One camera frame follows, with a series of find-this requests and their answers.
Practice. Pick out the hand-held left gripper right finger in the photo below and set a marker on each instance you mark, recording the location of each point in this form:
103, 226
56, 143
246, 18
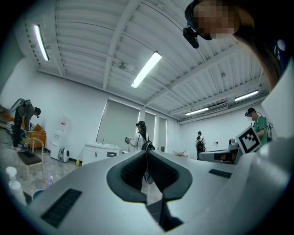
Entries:
202, 190

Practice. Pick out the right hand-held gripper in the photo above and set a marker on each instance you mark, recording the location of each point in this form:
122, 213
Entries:
249, 140

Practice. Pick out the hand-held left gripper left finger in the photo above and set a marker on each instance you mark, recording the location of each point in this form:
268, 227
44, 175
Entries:
92, 195

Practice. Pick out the blue cup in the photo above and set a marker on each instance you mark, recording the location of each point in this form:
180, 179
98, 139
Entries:
37, 195

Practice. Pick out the white pump bottle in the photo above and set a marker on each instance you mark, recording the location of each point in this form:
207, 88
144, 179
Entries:
16, 188

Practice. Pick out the yellow bottle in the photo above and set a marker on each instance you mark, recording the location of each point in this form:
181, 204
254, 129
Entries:
78, 163

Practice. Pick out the white cabinet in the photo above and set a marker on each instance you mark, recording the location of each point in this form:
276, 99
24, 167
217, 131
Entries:
98, 153

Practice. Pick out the long ceiling light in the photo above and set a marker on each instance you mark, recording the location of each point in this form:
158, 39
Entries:
41, 42
147, 68
247, 95
196, 111

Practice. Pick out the small white round appliance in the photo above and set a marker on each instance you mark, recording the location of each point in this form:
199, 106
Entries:
64, 155

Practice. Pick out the ceiling air conditioner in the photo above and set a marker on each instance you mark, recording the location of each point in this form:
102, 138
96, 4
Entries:
217, 108

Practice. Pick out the gray window blind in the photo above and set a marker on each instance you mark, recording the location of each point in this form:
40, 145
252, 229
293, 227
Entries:
119, 121
150, 128
162, 133

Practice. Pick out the white water dispenser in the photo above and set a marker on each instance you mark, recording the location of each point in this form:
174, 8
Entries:
58, 137

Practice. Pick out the wooden chair with dark seat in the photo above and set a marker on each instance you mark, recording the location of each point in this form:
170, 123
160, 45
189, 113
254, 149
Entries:
28, 158

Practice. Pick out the orange sofa with striped cushions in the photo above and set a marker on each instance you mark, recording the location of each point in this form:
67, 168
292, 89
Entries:
37, 136

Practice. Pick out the person's face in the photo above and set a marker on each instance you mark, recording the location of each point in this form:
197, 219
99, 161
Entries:
218, 20

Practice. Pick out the person's dark blue shirt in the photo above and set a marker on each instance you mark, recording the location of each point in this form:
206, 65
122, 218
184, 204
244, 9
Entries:
275, 32

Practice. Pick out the black head camera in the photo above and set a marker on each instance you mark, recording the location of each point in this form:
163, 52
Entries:
191, 37

